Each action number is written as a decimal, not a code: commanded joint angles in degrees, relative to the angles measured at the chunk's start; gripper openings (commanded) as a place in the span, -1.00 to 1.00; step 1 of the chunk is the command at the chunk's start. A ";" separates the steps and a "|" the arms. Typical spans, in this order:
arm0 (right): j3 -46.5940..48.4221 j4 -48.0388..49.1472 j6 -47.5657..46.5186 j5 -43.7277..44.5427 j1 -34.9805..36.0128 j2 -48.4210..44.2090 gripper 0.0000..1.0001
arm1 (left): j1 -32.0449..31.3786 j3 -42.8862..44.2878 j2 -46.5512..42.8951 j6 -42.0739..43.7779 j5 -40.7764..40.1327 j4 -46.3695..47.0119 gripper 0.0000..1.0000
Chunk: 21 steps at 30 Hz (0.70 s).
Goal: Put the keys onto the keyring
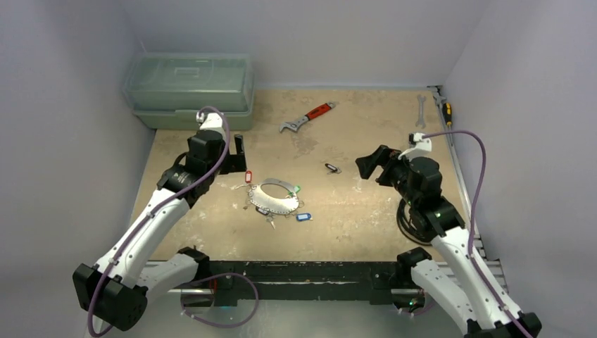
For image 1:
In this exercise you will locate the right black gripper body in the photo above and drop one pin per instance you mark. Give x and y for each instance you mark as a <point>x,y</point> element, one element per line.
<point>383,165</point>

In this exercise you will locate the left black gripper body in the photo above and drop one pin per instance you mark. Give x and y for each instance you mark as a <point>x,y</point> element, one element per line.
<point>233,162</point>

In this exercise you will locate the black key tag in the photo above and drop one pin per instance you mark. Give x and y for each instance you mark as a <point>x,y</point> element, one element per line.
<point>332,169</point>
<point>262,211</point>

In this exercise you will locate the large perforated metal keyring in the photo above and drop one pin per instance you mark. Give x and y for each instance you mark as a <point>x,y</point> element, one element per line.
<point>277,205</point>

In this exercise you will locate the blue key tag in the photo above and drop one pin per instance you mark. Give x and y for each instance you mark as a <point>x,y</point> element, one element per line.
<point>303,217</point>

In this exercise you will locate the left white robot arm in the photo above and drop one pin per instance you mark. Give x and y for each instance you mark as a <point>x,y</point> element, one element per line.
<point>117,289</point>

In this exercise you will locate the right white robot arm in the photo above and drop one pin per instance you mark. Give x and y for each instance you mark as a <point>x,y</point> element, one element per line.
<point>472,297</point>

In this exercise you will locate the loose black key tag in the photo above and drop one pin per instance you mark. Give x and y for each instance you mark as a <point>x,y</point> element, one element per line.
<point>332,169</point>

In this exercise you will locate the silver open end wrench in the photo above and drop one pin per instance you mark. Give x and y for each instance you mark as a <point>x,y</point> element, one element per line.
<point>421,112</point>

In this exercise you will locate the yellow black screwdriver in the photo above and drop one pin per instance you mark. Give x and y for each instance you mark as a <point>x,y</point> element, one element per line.
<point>447,115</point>

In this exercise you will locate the green plastic toolbox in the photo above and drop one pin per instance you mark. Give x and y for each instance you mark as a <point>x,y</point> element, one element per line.
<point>165,90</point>

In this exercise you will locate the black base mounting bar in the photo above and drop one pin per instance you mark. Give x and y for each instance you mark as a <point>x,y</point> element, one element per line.
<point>376,282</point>

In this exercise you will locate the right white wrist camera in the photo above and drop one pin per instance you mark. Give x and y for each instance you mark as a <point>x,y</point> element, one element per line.
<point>418,146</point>

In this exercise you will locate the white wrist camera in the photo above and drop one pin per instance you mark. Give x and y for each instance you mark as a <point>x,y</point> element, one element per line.
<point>418,146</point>
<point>210,121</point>

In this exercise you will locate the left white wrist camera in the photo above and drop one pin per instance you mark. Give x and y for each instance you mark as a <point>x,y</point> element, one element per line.
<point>210,121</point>

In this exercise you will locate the red handled adjustable wrench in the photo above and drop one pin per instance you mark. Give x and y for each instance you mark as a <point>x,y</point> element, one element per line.
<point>294,126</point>

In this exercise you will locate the aluminium frame rail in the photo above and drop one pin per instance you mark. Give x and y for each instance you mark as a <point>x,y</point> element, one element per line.
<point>439,102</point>

